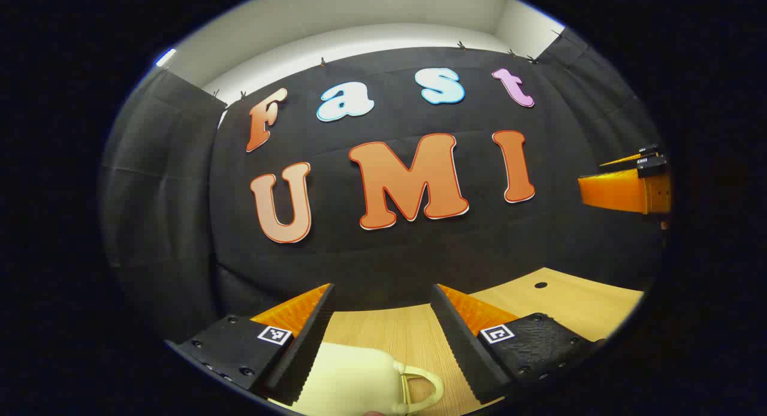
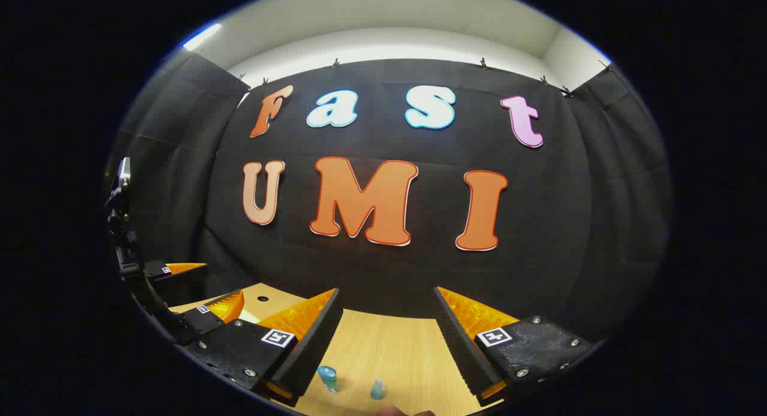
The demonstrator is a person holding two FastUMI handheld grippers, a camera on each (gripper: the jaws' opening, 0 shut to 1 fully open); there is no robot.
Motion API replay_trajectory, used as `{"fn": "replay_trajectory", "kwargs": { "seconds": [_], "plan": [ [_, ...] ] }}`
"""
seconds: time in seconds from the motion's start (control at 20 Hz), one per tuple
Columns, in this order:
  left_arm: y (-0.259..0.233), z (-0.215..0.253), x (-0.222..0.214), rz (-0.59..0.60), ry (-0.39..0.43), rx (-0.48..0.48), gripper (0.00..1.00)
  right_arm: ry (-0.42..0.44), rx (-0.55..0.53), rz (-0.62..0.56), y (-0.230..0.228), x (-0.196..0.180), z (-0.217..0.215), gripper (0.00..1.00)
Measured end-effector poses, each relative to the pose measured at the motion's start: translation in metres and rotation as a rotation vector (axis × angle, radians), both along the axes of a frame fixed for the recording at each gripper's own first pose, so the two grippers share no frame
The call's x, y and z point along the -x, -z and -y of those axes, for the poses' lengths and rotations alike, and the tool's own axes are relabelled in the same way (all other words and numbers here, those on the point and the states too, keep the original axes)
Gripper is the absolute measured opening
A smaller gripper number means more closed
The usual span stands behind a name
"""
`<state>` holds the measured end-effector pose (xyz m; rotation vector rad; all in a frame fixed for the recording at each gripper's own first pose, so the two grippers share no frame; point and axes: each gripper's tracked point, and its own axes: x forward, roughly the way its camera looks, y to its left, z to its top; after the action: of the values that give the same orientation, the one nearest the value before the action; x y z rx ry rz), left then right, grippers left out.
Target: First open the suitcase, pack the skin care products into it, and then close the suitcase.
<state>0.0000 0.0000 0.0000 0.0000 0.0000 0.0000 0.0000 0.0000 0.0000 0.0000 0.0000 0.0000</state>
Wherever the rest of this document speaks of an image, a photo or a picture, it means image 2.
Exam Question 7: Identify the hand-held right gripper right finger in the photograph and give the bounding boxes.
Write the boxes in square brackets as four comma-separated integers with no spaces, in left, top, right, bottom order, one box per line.
[433,287,594,406]

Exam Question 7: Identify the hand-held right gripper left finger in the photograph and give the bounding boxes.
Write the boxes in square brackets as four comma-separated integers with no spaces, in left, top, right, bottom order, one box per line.
[183,288,344,405]

